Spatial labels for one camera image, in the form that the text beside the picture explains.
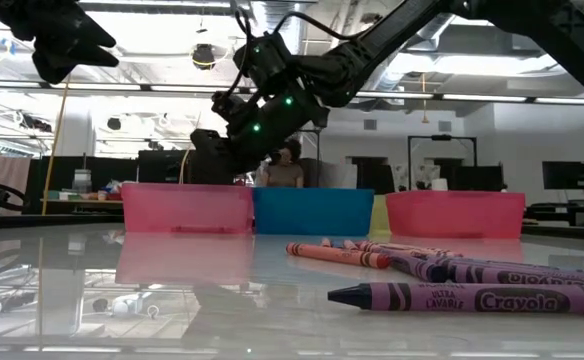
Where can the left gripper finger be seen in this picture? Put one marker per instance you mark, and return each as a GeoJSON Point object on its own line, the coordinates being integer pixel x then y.
{"type": "Point", "coordinates": [72, 60]}
{"type": "Point", "coordinates": [82, 37]}

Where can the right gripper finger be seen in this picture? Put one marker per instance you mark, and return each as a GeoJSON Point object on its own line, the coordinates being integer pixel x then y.
{"type": "Point", "coordinates": [228, 107]}
{"type": "Point", "coordinates": [212, 160]}

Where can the blue crayon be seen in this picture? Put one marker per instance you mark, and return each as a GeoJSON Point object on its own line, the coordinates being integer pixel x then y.
{"type": "Point", "coordinates": [338, 244]}

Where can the purple crayon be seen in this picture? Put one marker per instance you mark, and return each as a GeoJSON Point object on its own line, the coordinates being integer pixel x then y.
{"type": "Point", "coordinates": [522, 265]}
{"type": "Point", "coordinates": [419, 268]}
{"type": "Point", "coordinates": [472, 298]}
{"type": "Point", "coordinates": [532, 276]}

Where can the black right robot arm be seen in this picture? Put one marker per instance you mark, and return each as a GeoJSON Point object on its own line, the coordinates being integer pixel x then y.
{"type": "Point", "coordinates": [397, 30]}

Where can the person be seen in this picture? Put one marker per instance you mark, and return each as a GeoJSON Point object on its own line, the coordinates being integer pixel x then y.
{"type": "Point", "coordinates": [284, 170]}
{"type": "Point", "coordinates": [422, 185]}

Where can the large pink plastic bin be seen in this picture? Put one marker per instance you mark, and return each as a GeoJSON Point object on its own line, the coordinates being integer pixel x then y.
{"type": "Point", "coordinates": [187, 207]}

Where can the blue plastic bin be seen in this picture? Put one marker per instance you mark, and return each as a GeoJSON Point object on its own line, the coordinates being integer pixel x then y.
{"type": "Point", "coordinates": [312, 210]}

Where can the black partition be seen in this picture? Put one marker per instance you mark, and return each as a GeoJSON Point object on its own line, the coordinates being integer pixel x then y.
{"type": "Point", "coordinates": [102, 172]}

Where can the clear plastic container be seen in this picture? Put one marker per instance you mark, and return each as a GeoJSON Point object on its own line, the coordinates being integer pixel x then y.
{"type": "Point", "coordinates": [82, 181]}

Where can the pale pink curtain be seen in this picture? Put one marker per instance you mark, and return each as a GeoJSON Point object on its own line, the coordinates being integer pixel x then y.
{"type": "Point", "coordinates": [7, 170]}

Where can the wooden side table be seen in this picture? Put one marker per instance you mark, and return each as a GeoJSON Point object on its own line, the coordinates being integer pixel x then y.
{"type": "Point", "coordinates": [84, 201]}

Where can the small yellow plastic bin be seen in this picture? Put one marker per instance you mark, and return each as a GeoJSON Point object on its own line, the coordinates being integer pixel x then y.
{"type": "Point", "coordinates": [379, 215]}

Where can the long ceiling light bar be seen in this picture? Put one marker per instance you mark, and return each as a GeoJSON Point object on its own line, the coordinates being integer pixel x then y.
{"type": "Point", "coordinates": [422, 95]}

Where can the white paper roll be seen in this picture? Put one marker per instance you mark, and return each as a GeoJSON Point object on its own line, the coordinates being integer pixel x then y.
{"type": "Point", "coordinates": [439, 184]}

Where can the small red plastic bin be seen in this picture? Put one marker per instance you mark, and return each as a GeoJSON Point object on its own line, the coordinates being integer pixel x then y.
{"type": "Point", "coordinates": [454, 215]}

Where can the black monitor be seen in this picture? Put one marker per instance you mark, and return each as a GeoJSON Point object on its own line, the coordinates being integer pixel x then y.
{"type": "Point", "coordinates": [564, 175]}

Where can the black monitor stand desk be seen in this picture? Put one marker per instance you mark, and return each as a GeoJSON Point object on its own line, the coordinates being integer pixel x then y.
{"type": "Point", "coordinates": [572, 207]}

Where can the black frame rig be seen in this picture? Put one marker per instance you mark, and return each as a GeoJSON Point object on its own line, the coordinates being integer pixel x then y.
{"type": "Point", "coordinates": [442, 137]}
{"type": "Point", "coordinates": [319, 150]}

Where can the silver ventilation duct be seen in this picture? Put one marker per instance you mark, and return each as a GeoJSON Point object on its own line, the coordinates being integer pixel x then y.
{"type": "Point", "coordinates": [397, 75]}
{"type": "Point", "coordinates": [269, 12]}

